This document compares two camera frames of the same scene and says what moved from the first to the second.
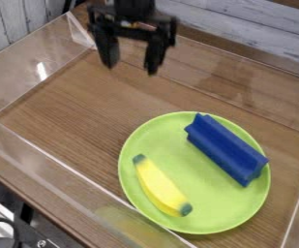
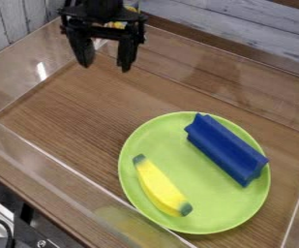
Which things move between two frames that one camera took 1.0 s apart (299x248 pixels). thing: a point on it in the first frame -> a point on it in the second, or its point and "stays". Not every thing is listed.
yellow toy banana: [160, 190] stays
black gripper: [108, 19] -> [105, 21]
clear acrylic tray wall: [64, 193] stays
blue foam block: [236, 158] stays
